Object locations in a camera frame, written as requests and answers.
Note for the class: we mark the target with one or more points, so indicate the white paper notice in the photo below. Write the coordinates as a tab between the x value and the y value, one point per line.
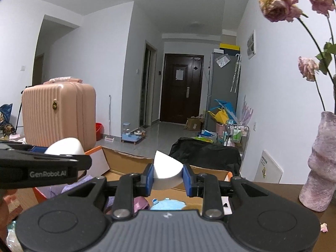
179	75

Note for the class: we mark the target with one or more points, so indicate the yellow black box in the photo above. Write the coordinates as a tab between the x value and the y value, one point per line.
229	47

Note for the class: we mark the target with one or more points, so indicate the blue pet feeder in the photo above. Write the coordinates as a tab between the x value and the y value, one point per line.
132	135

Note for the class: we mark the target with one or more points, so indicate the green yellow package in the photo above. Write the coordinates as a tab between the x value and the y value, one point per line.
204	137

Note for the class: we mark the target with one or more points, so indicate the dark side doorway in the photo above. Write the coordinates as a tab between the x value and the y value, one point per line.
148	84

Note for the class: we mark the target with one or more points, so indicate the pink textured vase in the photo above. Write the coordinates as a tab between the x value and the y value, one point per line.
320	162

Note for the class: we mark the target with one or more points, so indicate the pink petal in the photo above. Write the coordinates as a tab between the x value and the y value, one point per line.
324	227

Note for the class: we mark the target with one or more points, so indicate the pink bucket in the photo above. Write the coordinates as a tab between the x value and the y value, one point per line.
221	129

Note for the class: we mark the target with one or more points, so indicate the brown floor cardboard box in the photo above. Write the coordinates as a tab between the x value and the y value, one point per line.
193	124

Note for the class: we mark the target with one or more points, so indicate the pink ribbed suitcase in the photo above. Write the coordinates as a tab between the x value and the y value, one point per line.
60	110

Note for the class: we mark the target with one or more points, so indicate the blue bag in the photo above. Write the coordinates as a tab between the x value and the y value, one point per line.
5	113

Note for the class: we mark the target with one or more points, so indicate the white half-round sponge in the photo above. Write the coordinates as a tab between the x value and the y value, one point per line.
166	170
68	145

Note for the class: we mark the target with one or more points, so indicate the pink wing decoration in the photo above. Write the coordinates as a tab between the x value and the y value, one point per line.
246	110

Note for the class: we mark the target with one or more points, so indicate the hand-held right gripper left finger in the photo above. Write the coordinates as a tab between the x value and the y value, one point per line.
149	179

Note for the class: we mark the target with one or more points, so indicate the white mop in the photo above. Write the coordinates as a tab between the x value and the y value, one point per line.
109	126

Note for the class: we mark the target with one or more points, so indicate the pink cloth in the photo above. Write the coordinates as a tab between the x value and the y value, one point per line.
140	204

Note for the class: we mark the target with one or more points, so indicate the orange-edged cardboard box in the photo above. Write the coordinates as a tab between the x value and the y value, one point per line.
123	160

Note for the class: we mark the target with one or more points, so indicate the yellowish dried rose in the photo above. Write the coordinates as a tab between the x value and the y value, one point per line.
278	5

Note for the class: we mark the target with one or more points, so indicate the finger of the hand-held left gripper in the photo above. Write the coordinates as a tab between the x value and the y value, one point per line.
39	150
39	157

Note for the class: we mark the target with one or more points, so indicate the folded white umbrella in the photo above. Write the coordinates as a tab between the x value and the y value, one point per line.
235	73

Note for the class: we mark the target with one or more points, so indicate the person's left hand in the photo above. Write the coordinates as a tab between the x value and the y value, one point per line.
9	202

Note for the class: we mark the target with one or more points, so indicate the metal trolley cart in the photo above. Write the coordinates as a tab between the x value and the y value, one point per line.
237	134

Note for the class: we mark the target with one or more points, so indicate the white wall outlet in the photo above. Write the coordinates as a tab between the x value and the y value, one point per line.
253	126

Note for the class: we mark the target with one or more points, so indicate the red bucket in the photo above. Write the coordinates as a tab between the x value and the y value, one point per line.
99	131

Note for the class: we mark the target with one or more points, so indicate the white wall panel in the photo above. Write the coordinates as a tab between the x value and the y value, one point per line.
251	44

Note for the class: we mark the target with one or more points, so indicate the white leaning board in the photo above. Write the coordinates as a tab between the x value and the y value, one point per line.
270	169

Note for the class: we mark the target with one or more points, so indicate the round ceiling lamp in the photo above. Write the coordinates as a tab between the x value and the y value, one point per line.
195	24

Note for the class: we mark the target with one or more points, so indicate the clear plastic packet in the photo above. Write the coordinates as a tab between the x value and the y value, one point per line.
223	61

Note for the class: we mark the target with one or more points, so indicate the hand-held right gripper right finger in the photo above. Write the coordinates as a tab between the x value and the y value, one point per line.
187	181

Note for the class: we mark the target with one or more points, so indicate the black tripod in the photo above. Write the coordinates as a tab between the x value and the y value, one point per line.
20	110

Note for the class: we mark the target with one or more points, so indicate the grey refrigerator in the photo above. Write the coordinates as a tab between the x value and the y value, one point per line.
223	92

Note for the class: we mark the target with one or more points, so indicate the purple cloth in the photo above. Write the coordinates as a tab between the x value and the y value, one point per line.
76	185

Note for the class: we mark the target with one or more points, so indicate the dark brown door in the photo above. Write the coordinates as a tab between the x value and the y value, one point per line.
170	105

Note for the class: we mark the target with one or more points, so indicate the light blue cloth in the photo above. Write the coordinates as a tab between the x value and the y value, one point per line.
168	205

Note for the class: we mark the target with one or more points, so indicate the small pale pink dried rose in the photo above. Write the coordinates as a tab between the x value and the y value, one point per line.
307	68

